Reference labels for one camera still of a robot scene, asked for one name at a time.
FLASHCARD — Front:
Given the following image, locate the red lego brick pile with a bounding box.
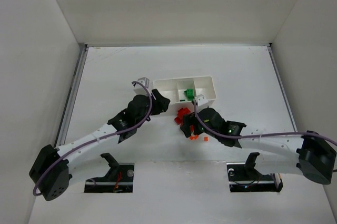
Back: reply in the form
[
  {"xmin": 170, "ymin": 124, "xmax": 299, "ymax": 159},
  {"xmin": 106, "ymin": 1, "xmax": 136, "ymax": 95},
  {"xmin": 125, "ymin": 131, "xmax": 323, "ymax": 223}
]
[{"xmin": 174, "ymin": 108, "xmax": 191, "ymax": 125}]

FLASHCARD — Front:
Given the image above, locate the white three-compartment container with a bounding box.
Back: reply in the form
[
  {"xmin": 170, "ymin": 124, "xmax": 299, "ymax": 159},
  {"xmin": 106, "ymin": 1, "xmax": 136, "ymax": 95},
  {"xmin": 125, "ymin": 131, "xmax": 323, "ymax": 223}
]
[{"xmin": 153, "ymin": 76, "xmax": 216, "ymax": 112}]

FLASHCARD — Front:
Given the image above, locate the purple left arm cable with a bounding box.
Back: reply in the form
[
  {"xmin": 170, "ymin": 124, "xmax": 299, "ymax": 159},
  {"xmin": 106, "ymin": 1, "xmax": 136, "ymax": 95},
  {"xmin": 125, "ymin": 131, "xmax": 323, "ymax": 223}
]
[{"xmin": 32, "ymin": 80, "xmax": 153, "ymax": 196}]

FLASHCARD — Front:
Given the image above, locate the green lego brick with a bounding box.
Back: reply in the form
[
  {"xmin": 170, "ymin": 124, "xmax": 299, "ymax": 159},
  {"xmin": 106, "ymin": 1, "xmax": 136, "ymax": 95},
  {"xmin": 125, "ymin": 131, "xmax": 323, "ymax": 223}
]
[{"xmin": 183, "ymin": 89, "xmax": 194, "ymax": 101}]

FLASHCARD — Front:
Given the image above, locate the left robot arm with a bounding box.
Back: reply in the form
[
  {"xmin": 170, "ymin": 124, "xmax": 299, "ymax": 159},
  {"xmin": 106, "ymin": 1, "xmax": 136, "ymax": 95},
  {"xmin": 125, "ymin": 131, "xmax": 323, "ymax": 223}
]
[{"xmin": 29, "ymin": 89, "xmax": 170, "ymax": 201}]

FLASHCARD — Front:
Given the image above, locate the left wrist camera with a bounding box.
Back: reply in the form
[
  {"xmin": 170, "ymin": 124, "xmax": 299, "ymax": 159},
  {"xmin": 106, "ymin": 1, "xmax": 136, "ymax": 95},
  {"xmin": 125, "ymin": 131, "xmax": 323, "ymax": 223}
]
[{"xmin": 133, "ymin": 77, "xmax": 150, "ymax": 95}]

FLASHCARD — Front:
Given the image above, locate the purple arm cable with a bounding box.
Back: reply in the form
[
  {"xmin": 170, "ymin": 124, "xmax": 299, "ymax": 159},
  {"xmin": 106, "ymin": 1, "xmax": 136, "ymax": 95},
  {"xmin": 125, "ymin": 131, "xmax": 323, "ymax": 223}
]
[
  {"xmin": 32, "ymin": 80, "xmax": 153, "ymax": 196},
  {"xmin": 192, "ymin": 99, "xmax": 337, "ymax": 173}
]

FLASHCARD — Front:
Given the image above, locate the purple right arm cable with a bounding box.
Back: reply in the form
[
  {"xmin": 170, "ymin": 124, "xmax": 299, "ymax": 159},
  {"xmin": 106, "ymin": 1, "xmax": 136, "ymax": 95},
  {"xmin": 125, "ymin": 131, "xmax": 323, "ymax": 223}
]
[{"xmin": 192, "ymin": 99, "xmax": 337, "ymax": 173}]

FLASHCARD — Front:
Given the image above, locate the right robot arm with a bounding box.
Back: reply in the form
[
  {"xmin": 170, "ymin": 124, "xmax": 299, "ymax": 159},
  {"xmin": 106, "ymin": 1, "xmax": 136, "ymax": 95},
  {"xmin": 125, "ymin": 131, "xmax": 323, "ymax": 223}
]
[{"xmin": 180, "ymin": 108, "xmax": 336, "ymax": 185}]

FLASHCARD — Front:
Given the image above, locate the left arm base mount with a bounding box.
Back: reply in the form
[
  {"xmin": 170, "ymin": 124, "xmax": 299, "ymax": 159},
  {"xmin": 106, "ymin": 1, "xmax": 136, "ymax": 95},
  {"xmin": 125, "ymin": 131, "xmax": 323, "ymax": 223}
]
[{"xmin": 84, "ymin": 153, "xmax": 135, "ymax": 193}]

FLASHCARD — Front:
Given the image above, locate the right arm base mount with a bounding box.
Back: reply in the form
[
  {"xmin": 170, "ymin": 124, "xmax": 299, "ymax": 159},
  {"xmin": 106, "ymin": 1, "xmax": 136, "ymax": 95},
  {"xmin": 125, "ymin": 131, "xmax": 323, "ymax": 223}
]
[{"xmin": 226, "ymin": 152, "xmax": 283, "ymax": 193}]

